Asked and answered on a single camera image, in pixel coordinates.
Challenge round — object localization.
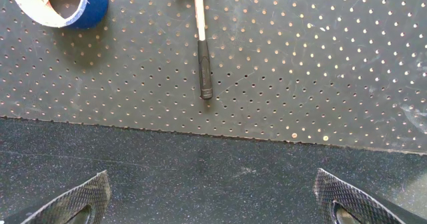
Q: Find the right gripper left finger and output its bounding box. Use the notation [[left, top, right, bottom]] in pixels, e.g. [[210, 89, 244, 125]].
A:
[[5, 170, 112, 224]]

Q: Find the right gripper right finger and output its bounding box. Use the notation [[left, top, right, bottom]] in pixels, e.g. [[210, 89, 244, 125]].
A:
[[313, 168, 427, 224]]

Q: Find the hammer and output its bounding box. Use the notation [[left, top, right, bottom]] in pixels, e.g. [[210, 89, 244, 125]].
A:
[[193, 0, 214, 101]]

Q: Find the roll of blue tape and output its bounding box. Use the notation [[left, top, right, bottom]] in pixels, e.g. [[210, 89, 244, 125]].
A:
[[7, 0, 109, 30]]

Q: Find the black pegboard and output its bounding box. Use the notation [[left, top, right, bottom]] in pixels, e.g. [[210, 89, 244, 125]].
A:
[[0, 0, 427, 155]]

